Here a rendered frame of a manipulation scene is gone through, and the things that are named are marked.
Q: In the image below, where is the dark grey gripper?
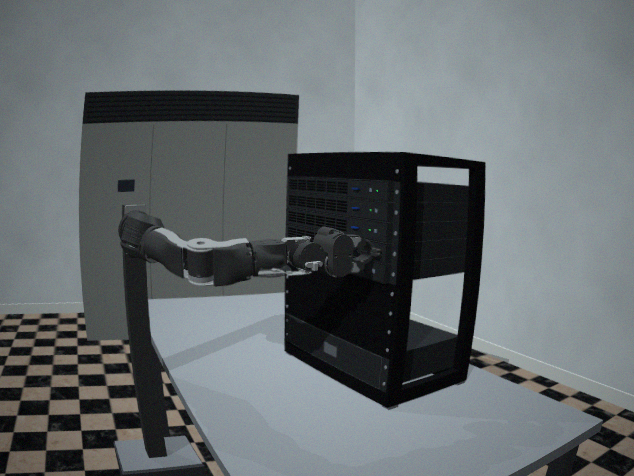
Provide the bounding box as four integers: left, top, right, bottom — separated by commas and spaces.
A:
313, 226, 381, 277

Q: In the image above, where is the black server rack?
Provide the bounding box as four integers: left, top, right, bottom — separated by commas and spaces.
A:
285, 152, 485, 410

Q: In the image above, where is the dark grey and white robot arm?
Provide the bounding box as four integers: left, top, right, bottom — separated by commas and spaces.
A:
118, 205, 325, 286

